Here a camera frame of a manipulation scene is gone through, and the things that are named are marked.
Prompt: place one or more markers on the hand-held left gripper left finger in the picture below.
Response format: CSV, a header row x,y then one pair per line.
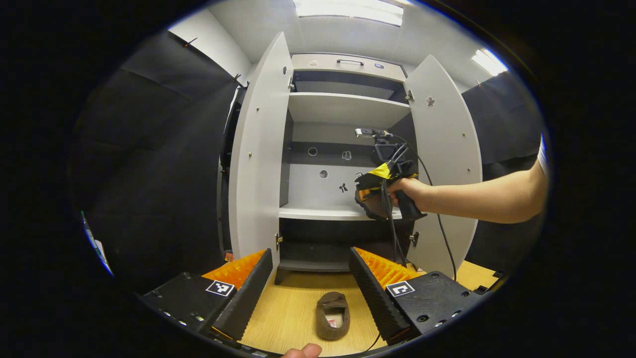
x,y
251,293

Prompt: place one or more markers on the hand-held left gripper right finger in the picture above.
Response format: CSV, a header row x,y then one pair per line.
x,y
370,293

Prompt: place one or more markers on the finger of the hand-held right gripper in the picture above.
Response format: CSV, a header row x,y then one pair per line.
x,y
364,194

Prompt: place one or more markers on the grey shoe cabinet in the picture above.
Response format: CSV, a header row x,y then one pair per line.
x,y
343,107

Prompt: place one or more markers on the grey cabinet door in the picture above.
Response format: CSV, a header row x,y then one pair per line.
x,y
447,134
258,149

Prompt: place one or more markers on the grey cabinet drawer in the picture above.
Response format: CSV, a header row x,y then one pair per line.
x,y
323,67

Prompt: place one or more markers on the black backdrop cloth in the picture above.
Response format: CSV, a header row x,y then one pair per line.
x,y
502,124
149,174

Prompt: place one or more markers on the small rectangular ceiling light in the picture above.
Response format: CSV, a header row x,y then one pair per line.
x,y
489,60

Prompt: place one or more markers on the large rectangular ceiling light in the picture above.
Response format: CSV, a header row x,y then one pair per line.
x,y
348,10

